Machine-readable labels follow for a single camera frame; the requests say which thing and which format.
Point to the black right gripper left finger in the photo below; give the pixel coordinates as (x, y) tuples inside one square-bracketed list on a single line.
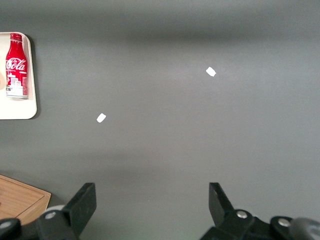
[(80, 207)]

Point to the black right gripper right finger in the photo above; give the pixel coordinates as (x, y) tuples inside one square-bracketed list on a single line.
[(222, 212)]

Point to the beige plastic tray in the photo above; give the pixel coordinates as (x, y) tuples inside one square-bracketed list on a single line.
[(31, 100)]

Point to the wooden drawer cabinet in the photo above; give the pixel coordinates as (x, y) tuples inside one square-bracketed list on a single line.
[(20, 197)]

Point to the small white tape piece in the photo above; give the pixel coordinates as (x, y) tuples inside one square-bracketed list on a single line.
[(101, 117), (211, 71)]

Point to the red cola bottle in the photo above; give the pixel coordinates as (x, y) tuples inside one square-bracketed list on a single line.
[(16, 65)]

